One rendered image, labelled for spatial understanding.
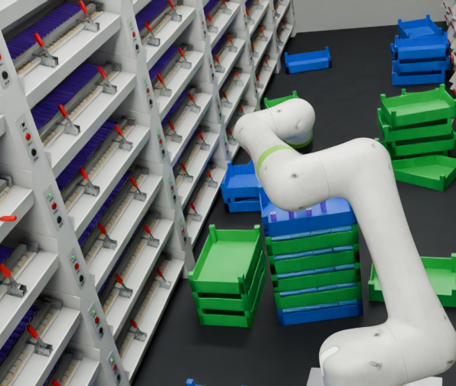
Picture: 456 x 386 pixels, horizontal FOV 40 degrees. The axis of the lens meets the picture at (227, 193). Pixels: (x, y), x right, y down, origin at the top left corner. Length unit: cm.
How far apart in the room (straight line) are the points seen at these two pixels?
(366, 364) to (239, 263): 109
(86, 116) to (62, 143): 16
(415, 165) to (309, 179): 177
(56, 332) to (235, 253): 87
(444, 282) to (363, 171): 112
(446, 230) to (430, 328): 135
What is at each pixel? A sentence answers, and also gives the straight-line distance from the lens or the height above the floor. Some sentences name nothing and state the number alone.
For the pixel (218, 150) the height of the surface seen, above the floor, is 20.
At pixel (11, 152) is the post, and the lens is 155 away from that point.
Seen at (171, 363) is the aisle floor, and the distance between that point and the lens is 225.
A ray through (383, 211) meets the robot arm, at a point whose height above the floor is 81.
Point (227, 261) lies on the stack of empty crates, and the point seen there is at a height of 16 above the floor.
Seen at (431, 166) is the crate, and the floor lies 0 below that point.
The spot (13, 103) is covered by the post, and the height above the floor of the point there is 110.
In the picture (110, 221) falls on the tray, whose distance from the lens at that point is 208.
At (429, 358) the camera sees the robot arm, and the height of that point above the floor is 60.
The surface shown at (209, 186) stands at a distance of 292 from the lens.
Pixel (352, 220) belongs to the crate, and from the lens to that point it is 203.
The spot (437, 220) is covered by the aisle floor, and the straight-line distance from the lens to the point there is 274.
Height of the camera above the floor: 160
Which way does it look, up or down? 32 degrees down
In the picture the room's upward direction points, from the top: 11 degrees counter-clockwise
